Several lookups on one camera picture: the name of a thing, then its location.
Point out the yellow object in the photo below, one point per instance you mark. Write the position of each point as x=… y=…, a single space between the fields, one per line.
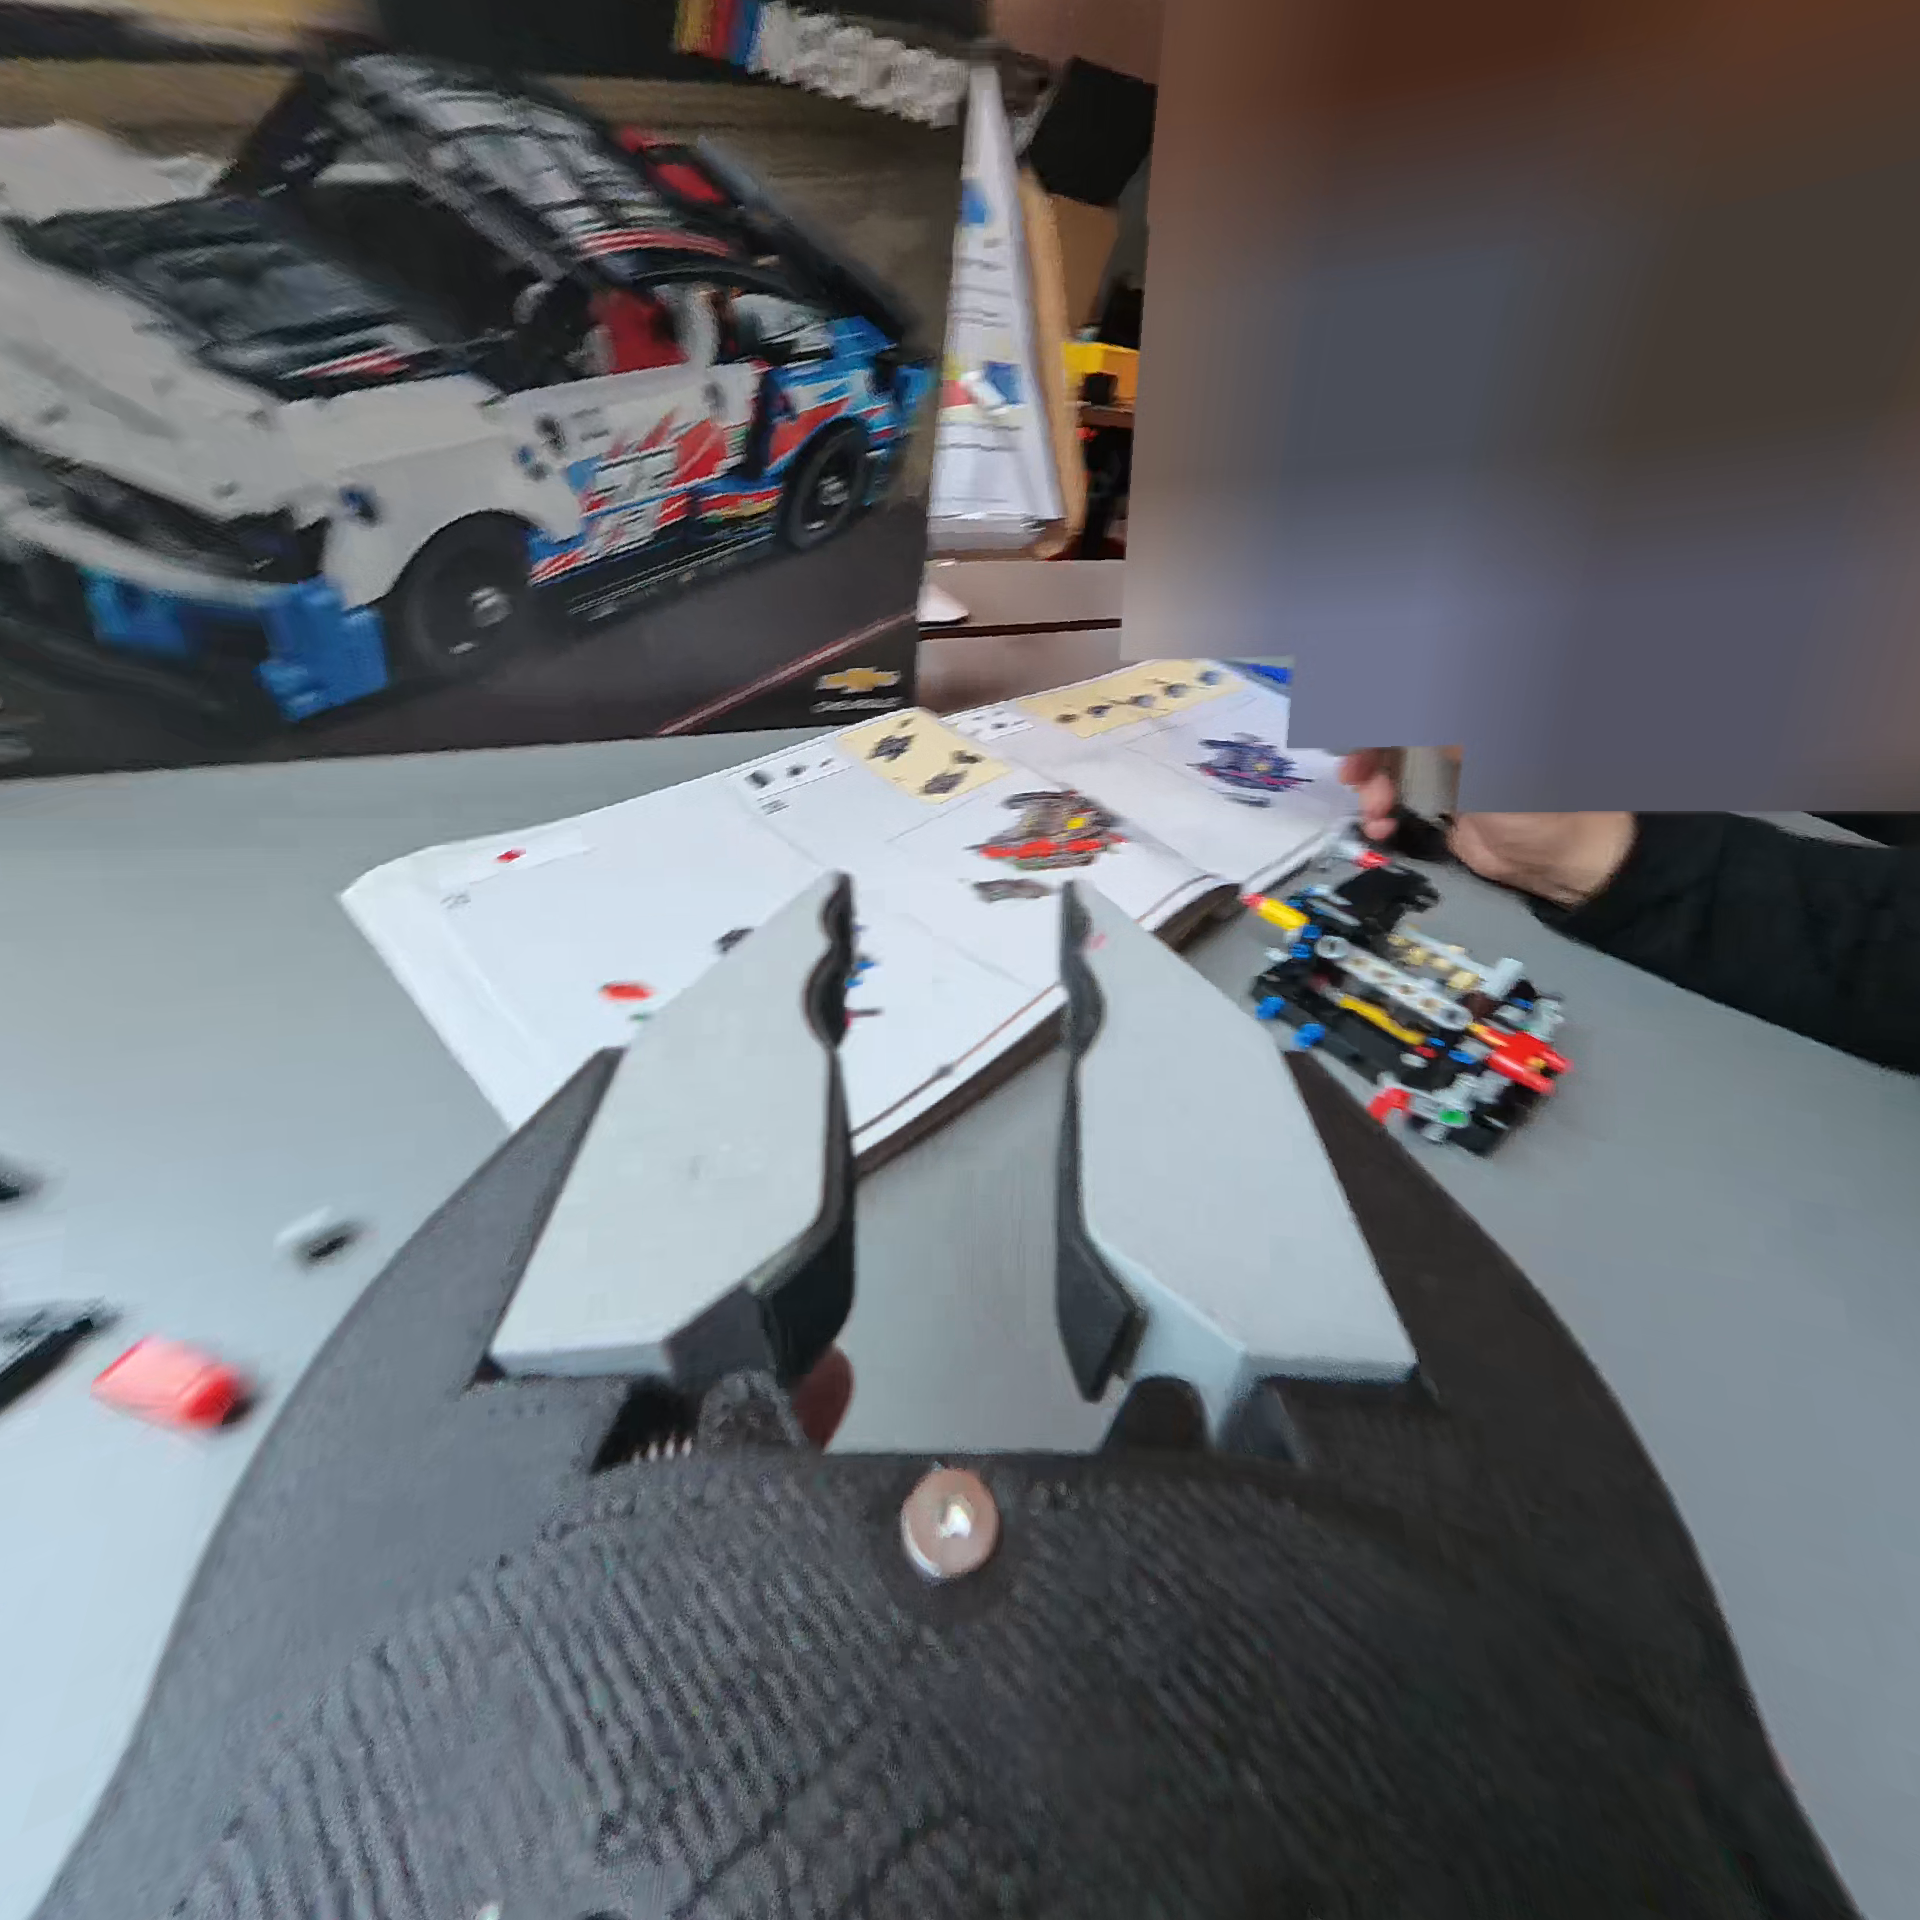
x=1102 y=372

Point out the person's right hand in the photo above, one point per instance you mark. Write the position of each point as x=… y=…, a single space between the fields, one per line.
x=1531 y=854

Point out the black lego car box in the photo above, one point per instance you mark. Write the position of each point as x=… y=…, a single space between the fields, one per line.
x=450 y=420

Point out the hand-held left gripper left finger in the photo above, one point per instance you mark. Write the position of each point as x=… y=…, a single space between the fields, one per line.
x=675 y=1185

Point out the printed paper instruction sheet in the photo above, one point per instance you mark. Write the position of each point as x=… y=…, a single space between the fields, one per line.
x=998 y=331

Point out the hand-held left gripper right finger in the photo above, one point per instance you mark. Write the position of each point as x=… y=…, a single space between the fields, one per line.
x=1215 y=1185

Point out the lego instruction booklet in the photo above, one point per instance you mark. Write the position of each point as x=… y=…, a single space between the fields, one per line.
x=631 y=915

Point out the lego car chassis assembly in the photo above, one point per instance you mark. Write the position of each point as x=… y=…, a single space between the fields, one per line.
x=1411 y=1004

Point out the red lego piece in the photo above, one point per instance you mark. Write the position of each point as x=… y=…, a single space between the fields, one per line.
x=172 y=1381

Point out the person's right forearm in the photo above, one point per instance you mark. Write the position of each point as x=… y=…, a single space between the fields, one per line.
x=1771 y=930

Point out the flat black lego piece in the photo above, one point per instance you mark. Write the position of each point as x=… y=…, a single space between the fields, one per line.
x=45 y=1350

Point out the small black lego piece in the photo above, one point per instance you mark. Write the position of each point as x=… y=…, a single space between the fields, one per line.
x=319 y=1237

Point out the white stand base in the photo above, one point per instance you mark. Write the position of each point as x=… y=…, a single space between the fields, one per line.
x=942 y=596

